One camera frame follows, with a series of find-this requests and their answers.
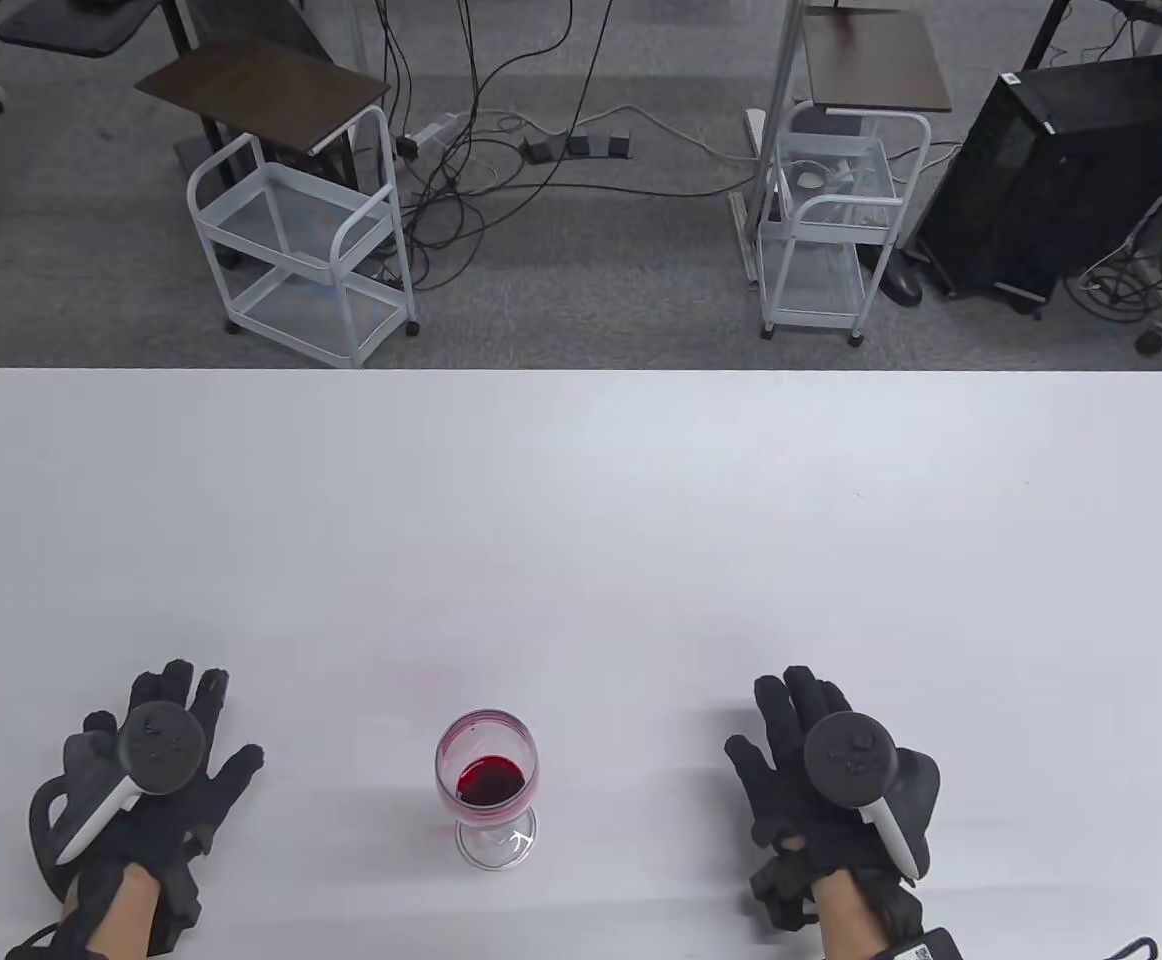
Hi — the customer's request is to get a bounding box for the white power strip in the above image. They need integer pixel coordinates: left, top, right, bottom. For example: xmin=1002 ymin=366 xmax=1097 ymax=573
xmin=396 ymin=112 xmax=469 ymax=161

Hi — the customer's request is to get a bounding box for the brown top side table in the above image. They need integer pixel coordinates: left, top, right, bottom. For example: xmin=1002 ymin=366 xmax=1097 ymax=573
xmin=803 ymin=8 xmax=953 ymax=139
xmin=134 ymin=42 xmax=392 ymax=269

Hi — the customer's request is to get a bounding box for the black white right controller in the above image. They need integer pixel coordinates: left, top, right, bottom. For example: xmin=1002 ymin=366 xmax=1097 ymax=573
xmin=803 ymin=712 xmax=922 ymax=881

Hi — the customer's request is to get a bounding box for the tangle of black floor cables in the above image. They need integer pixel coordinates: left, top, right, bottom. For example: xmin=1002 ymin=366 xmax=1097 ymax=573
xmin=371 ymin=0 xmax=772 ymax=293

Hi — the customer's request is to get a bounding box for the black desk top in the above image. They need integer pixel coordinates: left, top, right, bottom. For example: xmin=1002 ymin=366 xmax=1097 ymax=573
xmin=0 ymin=0 xmax=194 ymax=59

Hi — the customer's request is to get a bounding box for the black white controller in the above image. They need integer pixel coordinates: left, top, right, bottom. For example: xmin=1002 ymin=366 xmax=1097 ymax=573
xmin=31 ymin=702 xmax=207 ymax=893
xmin=803 ymin=712 xmax=922 ymax=881

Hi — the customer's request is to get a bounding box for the person's right forearm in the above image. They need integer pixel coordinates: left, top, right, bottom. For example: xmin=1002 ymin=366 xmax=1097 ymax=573
xmin=813 ymin=872 xmax=892 ymax=960

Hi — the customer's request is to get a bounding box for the black white left controller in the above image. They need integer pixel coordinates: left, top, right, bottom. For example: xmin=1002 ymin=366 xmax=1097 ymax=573
xmin=31 ymin=702 xmax=207 ymax=893

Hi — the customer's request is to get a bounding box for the tangle of cables beside tower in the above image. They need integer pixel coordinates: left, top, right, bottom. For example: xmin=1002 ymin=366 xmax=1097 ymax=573
xmin=1061 ymin=135 xmax=1162 ymax=323

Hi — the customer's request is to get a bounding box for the white metal stand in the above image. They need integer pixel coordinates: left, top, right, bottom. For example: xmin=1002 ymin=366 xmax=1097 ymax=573
xmin=729 ymin=0 xmax=808 ymax=291

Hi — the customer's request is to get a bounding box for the black desk leg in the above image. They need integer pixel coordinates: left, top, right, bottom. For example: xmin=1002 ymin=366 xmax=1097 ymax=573
xmin=1019 ymin=0 xmax=1074 ymax=71

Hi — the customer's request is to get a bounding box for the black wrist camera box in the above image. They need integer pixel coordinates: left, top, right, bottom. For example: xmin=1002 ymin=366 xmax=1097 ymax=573
xmin=881 ymin=927 xmax=964 ymax=960

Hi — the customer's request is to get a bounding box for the person's left hand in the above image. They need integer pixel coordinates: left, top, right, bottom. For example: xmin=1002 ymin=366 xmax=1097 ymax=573
xmin=61 ymin=658 xmax=265 ymax=953

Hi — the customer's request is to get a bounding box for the white metal trolley cart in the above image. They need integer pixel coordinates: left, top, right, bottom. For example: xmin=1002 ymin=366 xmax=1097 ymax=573
xmin=187 ymin=105 xmax=420 ymax=369
xmin=756 ymin=100 xmax=932 ymax=347

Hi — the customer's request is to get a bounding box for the clear wine glass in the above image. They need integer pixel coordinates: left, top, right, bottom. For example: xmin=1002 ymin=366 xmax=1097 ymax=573
xmin=434 ymin=710 xmax=539 ymax=871

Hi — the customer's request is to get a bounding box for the person's left forearm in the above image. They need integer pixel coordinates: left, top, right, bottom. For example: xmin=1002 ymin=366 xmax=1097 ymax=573
xmin=86 ymin=865 xmax=160 ymax=960

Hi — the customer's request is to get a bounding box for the person's right hand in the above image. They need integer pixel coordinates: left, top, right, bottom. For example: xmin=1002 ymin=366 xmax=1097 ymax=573
xmin=724 ymin=665 xmax=940 ymax=941

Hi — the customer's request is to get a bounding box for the black computer tower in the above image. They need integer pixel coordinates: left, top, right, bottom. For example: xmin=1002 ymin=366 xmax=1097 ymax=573
xmin=916 ymin=53 xmax=1162 ymax=303

